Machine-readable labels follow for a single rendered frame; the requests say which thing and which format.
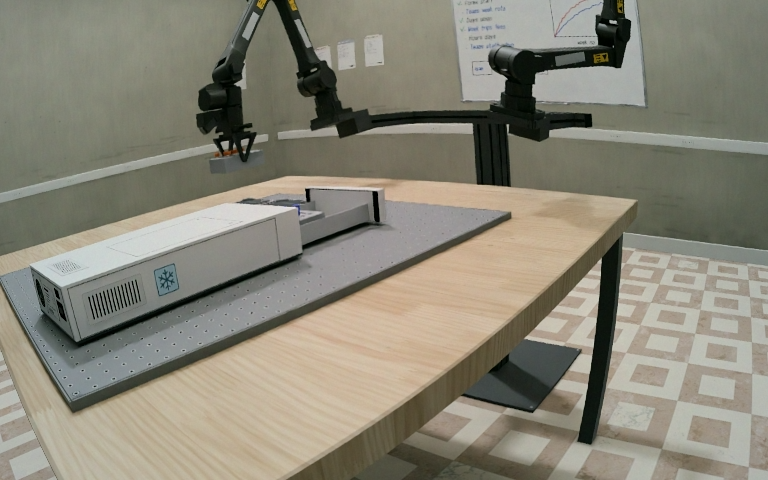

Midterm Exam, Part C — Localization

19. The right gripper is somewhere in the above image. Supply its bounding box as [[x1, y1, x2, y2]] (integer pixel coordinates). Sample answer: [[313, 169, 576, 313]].
[[213, 105, 257, 162]]

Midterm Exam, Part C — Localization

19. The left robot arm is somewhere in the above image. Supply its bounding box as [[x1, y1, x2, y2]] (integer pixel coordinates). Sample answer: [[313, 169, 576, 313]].
[[488, 0, 631, 121]]

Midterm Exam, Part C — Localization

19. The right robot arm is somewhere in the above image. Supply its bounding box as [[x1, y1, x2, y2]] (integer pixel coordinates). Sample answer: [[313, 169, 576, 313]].
[[196, 0, 353, 135]]

